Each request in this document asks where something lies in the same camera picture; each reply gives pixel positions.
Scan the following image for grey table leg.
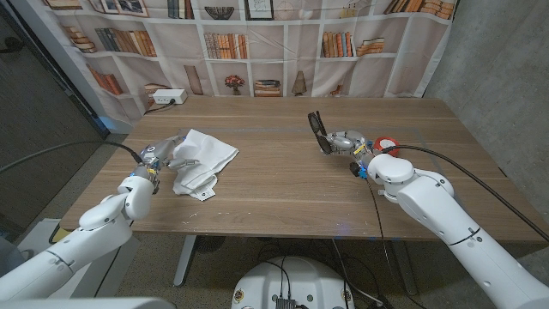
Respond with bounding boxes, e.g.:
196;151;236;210
388;239;418;296
173;234;198;288

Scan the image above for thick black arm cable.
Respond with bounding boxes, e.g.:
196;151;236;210
381;144;549;244
0;140;143;175

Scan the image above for white cloth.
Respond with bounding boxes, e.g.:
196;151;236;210
171;128;240;202

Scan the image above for person in blue jeans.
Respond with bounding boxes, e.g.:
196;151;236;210
0;238;33;276

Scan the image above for white power strip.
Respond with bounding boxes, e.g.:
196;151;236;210
152;88;189;106

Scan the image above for yellow panel with black frame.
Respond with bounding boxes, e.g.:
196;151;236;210
49;222;74;245

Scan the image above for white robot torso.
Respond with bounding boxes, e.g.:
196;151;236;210
231;256;356;309

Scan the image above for black torso cable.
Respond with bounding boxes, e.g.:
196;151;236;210
261;256;293;300

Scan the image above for black power strip cord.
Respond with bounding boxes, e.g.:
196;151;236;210
143;99;177;116

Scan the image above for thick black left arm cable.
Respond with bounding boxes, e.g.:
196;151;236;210
0;140;143;175

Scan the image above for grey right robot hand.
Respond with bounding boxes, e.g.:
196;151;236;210
319;130;379;167

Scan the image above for black ribbed round object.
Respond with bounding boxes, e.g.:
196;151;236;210
195;234;226;254

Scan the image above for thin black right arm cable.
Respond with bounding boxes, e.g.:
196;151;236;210
363;175;419;301

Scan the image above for printed bookshelf backdrop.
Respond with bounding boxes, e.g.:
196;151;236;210
8;0;458;130

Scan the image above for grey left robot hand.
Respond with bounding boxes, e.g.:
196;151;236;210
130;135;201;182

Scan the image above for red ribbon reel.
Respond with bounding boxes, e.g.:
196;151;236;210
371;136;401;158

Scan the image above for black sunglasses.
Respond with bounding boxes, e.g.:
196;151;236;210
307;110;334;155

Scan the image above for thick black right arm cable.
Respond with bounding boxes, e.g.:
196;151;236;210
381;144;549;244

